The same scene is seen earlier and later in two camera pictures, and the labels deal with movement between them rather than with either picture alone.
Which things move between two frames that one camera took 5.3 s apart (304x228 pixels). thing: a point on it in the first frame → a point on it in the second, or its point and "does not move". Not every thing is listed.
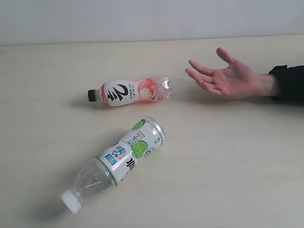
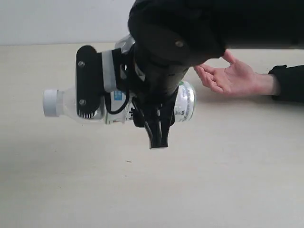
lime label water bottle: [109, 169] → [118, 109]
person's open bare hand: [236, 81] does not move
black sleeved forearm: [291, 81] does not move
